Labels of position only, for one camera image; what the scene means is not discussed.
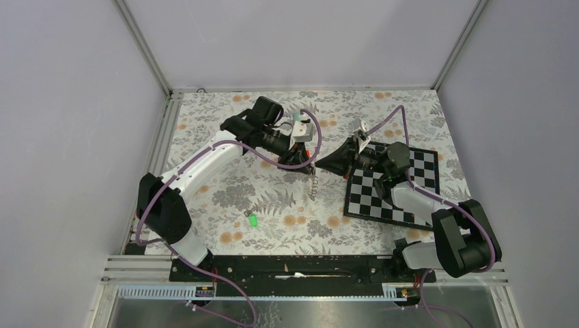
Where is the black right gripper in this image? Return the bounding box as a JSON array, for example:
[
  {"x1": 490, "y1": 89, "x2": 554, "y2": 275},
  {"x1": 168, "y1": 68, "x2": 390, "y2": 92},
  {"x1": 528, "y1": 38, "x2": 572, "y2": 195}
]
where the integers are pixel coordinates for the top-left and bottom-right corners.
[{"x1": 315, "y1": 136, "x2": 389, "y2": 180}]

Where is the silver carabiner keyring with chain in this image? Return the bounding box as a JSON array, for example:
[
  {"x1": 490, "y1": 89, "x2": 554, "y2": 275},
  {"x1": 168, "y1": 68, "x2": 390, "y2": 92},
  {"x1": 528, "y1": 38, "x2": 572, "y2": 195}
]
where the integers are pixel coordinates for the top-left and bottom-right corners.
[{"x1": 308, "y1": 172, "x2": 319, "y2": 201}]

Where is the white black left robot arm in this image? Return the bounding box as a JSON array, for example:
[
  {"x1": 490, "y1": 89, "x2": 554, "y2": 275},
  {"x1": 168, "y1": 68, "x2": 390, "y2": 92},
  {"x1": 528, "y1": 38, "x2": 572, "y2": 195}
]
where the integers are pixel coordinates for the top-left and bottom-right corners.
[{"x1": 135, "y1": 96, "x2": 322, "y2": 281}]

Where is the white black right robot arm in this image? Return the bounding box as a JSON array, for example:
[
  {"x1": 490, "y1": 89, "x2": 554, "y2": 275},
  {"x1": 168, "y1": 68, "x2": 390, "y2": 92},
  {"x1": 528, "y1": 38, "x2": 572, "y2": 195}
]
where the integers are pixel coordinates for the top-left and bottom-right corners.
[{"x1": 315, "y1": 137, "x2": 502, "y2": 282}]

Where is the black white checkerboard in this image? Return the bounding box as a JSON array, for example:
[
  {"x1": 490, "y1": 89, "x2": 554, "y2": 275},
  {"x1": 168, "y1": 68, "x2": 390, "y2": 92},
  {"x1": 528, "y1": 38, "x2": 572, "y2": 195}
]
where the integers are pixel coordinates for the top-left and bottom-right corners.
[{"x1": 344, "y1": 147, "x2": 440, "y2": 231}]

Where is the floral patterned table mat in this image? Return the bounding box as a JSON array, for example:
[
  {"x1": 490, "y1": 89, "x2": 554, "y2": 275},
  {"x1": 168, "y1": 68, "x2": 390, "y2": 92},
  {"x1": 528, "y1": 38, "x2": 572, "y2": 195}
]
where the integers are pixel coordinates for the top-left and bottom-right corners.
[{"x1": 186, "y1": 90, "x2": 471, "y2": 255}]

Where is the green key tag with key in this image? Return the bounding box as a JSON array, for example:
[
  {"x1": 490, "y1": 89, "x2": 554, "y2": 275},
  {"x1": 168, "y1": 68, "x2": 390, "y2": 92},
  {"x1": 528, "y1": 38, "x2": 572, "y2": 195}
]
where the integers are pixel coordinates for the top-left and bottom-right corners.
[{"x1": 244, "y1": 210, "x2": 258, "y2": 227}]

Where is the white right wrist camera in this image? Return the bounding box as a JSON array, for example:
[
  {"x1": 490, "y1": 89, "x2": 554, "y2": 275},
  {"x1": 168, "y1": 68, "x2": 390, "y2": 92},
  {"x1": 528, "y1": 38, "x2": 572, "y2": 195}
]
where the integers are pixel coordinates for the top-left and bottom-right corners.
[{"x1": 352, "y1": 118, "x2": 371, "y2": 154}]

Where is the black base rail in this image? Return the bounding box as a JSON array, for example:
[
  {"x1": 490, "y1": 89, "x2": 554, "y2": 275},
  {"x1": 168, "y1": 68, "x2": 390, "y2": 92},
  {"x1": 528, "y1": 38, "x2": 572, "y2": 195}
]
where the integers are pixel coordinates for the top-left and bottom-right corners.
[{"x1": 169, "y1": 255, "x2": 424, "y2": 294}]

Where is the white slotted cable duct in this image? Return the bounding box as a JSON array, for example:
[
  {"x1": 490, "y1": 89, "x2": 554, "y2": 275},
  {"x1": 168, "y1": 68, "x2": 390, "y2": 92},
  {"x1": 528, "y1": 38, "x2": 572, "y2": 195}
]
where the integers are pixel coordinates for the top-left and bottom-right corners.
[{"x1": 117, "y1": 284, "x2": 407, "y2": 301}]

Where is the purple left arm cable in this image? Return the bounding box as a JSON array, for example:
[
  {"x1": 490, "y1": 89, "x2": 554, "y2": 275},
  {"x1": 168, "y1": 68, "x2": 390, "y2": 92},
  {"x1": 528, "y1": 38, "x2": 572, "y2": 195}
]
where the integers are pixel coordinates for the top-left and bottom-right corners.
[{"x1": 134, "y1": 109, "x2": 323, "y2": 327}]

